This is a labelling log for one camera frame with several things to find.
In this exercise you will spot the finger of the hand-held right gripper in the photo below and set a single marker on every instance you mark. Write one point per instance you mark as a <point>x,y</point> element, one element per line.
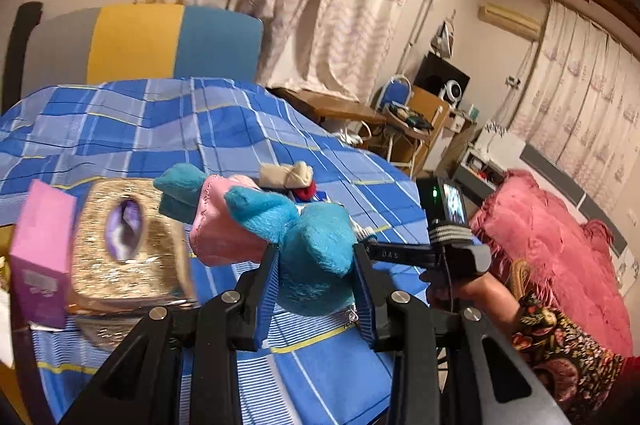
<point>400,254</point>

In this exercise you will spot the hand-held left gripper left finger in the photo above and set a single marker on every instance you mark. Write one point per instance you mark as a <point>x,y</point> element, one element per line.
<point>265,300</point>

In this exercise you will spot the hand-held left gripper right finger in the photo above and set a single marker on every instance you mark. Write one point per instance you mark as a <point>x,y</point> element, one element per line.
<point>364,300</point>

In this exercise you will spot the blue and pink plush toy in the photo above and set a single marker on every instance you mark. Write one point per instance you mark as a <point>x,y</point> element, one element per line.
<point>320,245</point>

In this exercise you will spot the red plush item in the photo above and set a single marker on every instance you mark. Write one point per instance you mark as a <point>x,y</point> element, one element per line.
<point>306,191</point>

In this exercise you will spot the beige sock bundle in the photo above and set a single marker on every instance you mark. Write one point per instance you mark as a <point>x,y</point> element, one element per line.
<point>285,175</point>

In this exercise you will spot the person's right forearm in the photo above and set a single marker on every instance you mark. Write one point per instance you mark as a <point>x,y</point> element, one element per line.
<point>565,345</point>

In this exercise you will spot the person's right hand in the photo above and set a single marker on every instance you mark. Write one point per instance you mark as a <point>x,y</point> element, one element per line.
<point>480,292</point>

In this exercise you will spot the pink quilt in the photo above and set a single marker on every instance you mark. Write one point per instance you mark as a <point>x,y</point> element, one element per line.
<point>550,235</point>

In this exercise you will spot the ornate gold tissue box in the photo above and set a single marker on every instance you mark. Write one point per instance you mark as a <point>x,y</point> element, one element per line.
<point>160,255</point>

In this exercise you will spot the low white cabinet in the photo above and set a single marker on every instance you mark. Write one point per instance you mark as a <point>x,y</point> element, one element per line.
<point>480,145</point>

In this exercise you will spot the wooden desk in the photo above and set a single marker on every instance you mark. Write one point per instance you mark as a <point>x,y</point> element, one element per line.
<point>340,107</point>

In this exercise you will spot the tan wooden board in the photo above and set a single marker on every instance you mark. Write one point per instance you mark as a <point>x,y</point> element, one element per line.
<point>425,97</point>

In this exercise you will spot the blue folding chair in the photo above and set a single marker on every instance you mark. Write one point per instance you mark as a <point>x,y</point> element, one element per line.
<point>395,92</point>

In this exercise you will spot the small white fan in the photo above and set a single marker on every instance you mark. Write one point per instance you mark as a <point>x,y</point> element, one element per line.
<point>454,91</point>

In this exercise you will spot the black monitor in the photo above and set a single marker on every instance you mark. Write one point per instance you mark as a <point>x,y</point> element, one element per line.
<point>435,72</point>

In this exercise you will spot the blue plaid tablecloth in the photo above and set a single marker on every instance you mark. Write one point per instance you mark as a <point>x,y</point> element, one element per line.
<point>150,130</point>

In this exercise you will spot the clothes iron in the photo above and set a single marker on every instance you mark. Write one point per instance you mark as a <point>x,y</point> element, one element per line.
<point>446,42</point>

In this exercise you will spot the side window curtain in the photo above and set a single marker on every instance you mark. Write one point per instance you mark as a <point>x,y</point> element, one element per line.
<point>590,80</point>

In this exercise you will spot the purple cardboard box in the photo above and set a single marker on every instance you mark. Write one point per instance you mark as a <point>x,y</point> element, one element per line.
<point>40,245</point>

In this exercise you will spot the white clothes stand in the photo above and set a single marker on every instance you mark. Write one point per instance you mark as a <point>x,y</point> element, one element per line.
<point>421,12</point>

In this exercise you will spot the grey yellow blue chair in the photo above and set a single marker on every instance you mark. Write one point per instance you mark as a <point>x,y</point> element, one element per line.
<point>135,40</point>

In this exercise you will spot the black rolled mat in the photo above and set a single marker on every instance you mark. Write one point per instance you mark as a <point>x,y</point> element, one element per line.
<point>20,45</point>

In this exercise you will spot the wall air conditioner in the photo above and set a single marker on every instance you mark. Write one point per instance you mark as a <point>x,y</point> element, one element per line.
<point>510,19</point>

